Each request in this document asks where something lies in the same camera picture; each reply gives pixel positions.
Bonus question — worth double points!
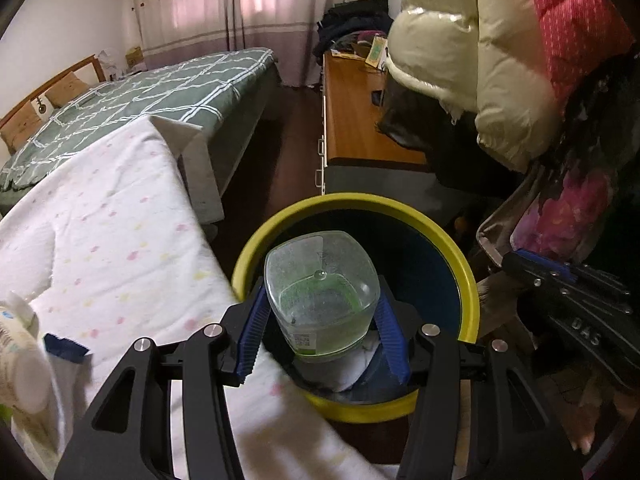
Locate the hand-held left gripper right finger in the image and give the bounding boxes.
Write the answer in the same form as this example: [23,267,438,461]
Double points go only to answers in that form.
[375,297,583,480]

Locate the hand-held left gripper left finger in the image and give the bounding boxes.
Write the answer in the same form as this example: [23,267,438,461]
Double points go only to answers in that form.
[54,280,268,480]

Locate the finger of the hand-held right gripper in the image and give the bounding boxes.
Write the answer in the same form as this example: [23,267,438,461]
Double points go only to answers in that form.
[501,249,632,313]

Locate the clear plastic bottle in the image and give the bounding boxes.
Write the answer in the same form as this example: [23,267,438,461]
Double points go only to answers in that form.
[264,230,381,364]

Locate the white bottle with green print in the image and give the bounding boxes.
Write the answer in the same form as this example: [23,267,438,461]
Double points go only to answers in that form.
[0,292,48,421]

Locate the person's right hand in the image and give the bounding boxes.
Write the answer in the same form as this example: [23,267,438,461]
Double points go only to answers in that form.
[565,385,636,457]

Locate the crumpled white tissue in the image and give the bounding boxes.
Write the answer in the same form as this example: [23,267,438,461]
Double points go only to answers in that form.
[307,335,386,393]

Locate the floral patterned garment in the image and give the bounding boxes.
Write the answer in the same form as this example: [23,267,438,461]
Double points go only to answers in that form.
[475,105,640,271]

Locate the black fur-trimmed coat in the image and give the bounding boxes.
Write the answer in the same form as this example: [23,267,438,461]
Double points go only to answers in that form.
[377,80,531,206]

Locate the blue wrapper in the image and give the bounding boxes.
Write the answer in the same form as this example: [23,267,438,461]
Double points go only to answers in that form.
[43,334,91,365]

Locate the wooden cabinet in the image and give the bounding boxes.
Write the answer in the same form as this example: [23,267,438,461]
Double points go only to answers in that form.
[315,50,436,196]

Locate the cream puffer jacket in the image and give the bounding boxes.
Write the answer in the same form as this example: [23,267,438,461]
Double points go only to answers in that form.
[385,0,566,173]

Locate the red dotted garment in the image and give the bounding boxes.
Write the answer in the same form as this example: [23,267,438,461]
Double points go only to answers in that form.
[520,0,636,101]

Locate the bed with green plaid cover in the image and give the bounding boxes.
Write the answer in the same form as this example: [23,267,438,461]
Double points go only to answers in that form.
[0,47,281,206]

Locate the green printed card box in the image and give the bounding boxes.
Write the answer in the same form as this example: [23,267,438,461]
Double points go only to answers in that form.
[367,35,388,68]

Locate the white plastic bags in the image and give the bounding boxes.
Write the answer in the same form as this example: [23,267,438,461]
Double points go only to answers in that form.
[97,49,123,81]

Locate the brown bear pillow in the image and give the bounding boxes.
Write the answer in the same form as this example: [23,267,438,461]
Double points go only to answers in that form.
[44,72,93,107]
[0,105,43,153]

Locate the pile of dark clothes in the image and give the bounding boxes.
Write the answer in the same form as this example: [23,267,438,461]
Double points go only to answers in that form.
[314,0,396,66]

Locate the wooden headboard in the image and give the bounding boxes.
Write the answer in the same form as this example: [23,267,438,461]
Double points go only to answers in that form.
[0,55,108,156]

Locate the pink curtain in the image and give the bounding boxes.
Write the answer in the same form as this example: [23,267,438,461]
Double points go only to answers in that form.
[127,0,406,86]

